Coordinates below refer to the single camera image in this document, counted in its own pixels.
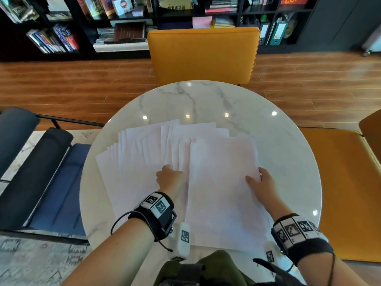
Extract person's right hand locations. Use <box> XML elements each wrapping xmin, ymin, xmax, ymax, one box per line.
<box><xmin>245</xmin><ymin>167</ymin><xmax>284</xmax><ymax>214</ymax></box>

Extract person's left hand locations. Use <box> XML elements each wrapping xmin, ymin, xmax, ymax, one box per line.
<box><xmin>156</xmin><ymin>164</ymin><xmax>187</xmax><ymax>200</ymax></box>

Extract neat white paper stack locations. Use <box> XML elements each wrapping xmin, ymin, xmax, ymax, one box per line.
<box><xmin>185</xmin><ymin>137</ymin><xmax>277</xmax><ymax>260</ymax></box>

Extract spread of white paper sheets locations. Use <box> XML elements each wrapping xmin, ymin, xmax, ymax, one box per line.
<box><xmin>95</xmin><ymin>119</ymin><xmax>260</xmax><ymax>221</ymax></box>

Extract person's right forearm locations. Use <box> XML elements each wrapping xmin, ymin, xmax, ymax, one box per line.
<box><xmin>262</xmin><ymin>200</ymin><xmax>369</xmax><ymax>286</ymax></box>

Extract person's left forearm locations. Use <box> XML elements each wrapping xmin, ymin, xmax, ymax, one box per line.
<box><xmin>61</xmin><ymin>190</ymin><xmax>178</xmax><ymax>286</ymax></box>

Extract black left wristband with markers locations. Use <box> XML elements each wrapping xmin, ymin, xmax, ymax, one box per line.
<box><xmin>128</xmin><ymin>192</ymin><xmax>178</xmax><ymax>242</ymax></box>

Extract black wristband with markers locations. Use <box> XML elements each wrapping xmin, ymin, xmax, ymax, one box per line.
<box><xmin>270</xmin><ymin>213</ymin><xmax>336</xmax><ymax>266</ymax></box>
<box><xmin>128</xmin><ymin>192</ymin><xmax>178</xmax><ymax>242</ymax></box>

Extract black right wristband with markers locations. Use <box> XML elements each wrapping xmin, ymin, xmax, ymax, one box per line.
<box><xmin>270</xmin><ymin>213</ymin><xmax>336</xmax><ymax>266</ymax></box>

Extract person's green clothing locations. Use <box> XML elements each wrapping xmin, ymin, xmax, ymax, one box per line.
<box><xmin>153</xmin><ymin>250</ymin><xmax>308</xmax><ymax>286</ymax></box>

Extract yellow chair with wide seat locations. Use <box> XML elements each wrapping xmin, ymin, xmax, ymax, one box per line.
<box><xmin>298</xmin><ymin>109</ymin><xmax>381</xmax><ymax>263</ymax></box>

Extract yellow chair with padded backrest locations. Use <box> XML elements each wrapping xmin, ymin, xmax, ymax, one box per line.
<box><xmin>147</xmin><ymin>26</ymin><xmax>261</xmax><ymax>87</ymax></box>

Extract blue and black armchair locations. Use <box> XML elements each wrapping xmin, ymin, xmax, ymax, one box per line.
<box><xmin>0</xmin><ymin>107</ymin><xmax>105</xmax><ymax>246</ymax></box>

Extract stack of magazines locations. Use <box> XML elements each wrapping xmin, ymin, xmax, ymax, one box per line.
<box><xmin>93</xmin><ymin>22</ymin><xmax>150</xmax><ymax>53</ymax></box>

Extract black bookshelf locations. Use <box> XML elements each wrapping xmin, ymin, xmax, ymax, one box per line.
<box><xmin>0</xmin><ymin>0</ymin><xmax>317</xmax><ymax>62</ymax></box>

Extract pink box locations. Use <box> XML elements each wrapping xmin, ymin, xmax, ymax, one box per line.
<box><xmin>192</xmin><ymin>16</ymin><xmax>213</xmax><ymax>29</ymax></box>

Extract yellow notebooks pile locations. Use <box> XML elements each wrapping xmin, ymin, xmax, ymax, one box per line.
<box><xmin>212</xmin><ymin>16</ymin><xmax>236</xmax><ymax>28</ymax></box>

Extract yellow book pile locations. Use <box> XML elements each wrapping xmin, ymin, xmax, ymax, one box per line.
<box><xmin>157</xmin><ymin>0</ymin><xmax>194</xmax><ymax>10</ymax></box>

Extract illustrated picture card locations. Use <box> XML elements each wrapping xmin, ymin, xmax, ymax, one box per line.
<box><xmin>111</xmin><ymin>0</ymin><xmax>134</xmax><ymax>17</ymax></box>

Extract row of upright colourful books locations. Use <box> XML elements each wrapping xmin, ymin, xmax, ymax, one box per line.
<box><xmin>26</xmin><ymin>24</ymin><xmax>80</xmax><ymax>54</ymax></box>

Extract pile of flat striped books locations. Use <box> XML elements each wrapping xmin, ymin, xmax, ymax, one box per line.
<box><xmin>205</xmin><ymin>0</ymin><xmax>239</xmax><ymax>14</ymax></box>

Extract dark grey cabinet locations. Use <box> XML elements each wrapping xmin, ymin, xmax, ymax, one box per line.
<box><xmin>297</xmin><ymin>0</ymin><xmax>381</xmax><ymax>53</ymax></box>

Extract white wheeled case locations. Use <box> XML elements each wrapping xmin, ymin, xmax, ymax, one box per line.
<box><xmin>361</xmin><ymin>23</ymin><xmax>381</xmax><ymax>57</ymax></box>

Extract small pile of white books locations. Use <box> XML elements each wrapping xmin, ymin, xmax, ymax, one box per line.
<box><xmin>46</xmin><ymin>0</ymin><xmax>73</xmax><ymax>21</ymax></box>

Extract leaning books with dark covers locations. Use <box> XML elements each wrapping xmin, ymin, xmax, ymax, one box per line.
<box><xmin>0</xmin><ymin>0</ymin><xmax>40</xmax><ymax>24</ymax></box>

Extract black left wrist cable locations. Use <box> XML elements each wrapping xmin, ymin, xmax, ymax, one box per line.
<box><xmin>110</xmin><ymin>210</ymin><xmax>174</xmax><ymax>253</ymax></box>

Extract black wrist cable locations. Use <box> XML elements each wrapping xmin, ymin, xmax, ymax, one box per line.
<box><xmin>327</xmin><ymin>254</ymin><xmax>337</xmax><ymax>286</ymax></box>
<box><xmin>110</xmin><ymin>210</ymin><xmax>174</xmax><ymax>253</ymax></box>

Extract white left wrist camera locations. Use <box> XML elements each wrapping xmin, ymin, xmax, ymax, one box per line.
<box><xmin>169</xmin><ymin>222</ymin><xmax>191</xmax><ymax>263</ymax></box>

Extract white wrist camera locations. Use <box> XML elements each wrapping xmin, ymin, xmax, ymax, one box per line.
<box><xmin>169</xmin><ymin>222</ymin><xmax>191</xmax><ymax>263</ymax></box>
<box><xmin>263</xmin><ymin>241</ymin><xmax>278</xmax><ymax>264</ymax></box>

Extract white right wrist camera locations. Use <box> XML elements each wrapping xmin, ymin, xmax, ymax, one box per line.
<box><xmin>263</xmin><ymin>241</ymin><xmax>278</xmax><ymax>264</ymax></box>

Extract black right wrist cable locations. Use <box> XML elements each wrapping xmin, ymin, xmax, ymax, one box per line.
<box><xmin>327</xmin><ymin>254</ymin><xmax>337</xmax><ymax>286</ymax></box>

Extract blue ring binder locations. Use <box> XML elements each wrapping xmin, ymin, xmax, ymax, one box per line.
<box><xmin>258</xmin><ymin>21</ymin><xmax>270</xmax><ymax>46</ymax></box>

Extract teal ring binder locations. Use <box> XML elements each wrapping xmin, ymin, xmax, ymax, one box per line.
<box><xmin>267</xmin><ymin>17</ymin><xmax>288</xmax><ymax>46</ymax></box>

